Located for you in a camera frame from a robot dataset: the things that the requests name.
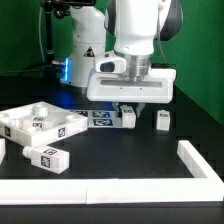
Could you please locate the white U-shaped obstacle fence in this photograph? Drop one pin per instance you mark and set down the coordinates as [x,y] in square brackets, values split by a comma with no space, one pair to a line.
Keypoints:
[204,185]

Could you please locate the white AprilTag sheet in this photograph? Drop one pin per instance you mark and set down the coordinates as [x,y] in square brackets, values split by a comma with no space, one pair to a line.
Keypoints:
[101,118]

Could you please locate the black camera stand pole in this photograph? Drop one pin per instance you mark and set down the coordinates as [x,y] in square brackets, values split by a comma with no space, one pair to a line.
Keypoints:
[61,9]

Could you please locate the white block left edge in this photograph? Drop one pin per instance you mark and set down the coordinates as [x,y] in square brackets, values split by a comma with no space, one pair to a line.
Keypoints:
[2,150]

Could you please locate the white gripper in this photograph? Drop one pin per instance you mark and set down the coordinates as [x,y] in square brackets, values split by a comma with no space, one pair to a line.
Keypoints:
[122,78]

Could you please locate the white square tabletop part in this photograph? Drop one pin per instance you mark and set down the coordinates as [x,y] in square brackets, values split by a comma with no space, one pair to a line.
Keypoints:
[66,124]

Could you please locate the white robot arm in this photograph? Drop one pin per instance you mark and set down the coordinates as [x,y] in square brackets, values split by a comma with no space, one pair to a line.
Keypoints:
[128,27]

